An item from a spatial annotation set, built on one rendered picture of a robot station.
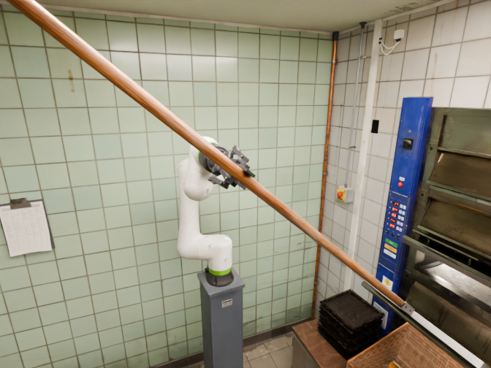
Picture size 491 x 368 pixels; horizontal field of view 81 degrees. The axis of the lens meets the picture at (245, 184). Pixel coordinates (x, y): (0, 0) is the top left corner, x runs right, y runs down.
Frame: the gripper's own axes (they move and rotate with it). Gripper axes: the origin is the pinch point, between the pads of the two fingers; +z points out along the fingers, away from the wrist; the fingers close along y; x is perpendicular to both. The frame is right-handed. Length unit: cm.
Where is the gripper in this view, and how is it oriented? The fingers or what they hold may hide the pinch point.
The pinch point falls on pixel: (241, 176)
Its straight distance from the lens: 73.1
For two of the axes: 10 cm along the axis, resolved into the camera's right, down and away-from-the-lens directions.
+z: 3.9, 2.8, -8.8
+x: -6.9, -5.4, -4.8
